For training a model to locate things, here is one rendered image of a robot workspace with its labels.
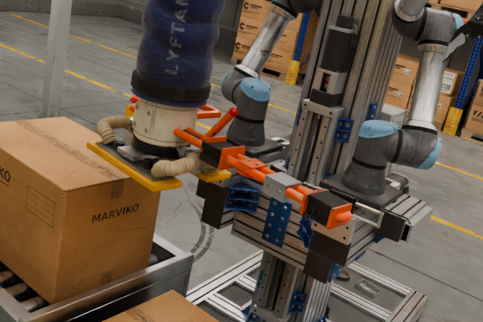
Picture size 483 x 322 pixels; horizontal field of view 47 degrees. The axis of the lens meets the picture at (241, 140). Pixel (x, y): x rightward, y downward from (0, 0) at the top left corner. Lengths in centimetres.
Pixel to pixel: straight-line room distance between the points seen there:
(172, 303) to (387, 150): 88
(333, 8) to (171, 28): 79
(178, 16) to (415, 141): 88
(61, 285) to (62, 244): 15
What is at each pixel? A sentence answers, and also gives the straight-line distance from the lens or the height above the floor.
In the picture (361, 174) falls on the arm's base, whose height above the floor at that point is 110.
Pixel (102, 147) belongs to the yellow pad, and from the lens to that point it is 167.
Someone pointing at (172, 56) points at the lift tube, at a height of 140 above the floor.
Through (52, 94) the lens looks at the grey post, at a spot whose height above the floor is 34.
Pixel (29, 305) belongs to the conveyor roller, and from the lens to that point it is 191.
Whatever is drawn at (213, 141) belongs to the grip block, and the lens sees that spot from 147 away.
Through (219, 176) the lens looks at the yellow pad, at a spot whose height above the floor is 107.
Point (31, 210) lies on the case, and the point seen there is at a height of 81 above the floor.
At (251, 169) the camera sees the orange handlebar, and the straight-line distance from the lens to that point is 136.
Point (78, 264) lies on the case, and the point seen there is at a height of 68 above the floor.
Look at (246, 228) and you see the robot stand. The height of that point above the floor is 73.
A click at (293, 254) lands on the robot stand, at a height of 72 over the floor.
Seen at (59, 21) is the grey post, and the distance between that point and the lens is 486.
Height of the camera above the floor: 165
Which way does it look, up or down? 17 degrees down
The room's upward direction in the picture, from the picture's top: 12 degrees clockwise
